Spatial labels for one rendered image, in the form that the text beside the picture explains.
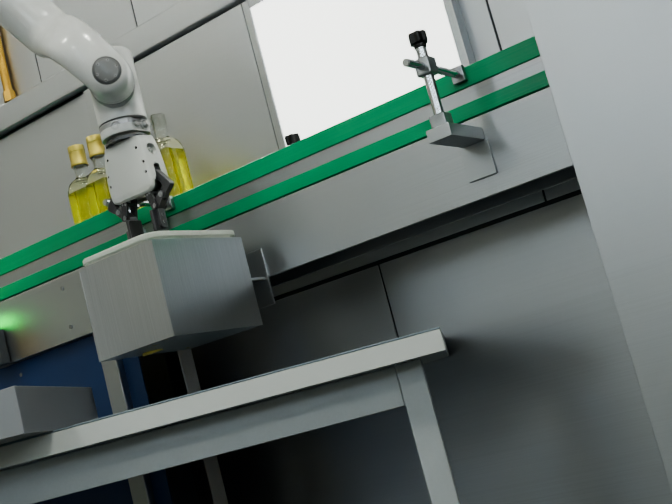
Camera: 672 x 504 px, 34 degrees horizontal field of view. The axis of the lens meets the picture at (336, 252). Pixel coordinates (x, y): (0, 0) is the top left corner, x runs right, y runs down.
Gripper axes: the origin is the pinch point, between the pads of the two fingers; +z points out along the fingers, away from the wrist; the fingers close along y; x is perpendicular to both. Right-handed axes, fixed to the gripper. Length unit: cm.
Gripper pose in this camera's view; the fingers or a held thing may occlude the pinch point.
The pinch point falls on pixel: (147, 227)
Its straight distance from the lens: 187.3
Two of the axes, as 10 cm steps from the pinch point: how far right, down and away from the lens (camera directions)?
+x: -5.3, 0.1, -8.5
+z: 2.5, 9.6, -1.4
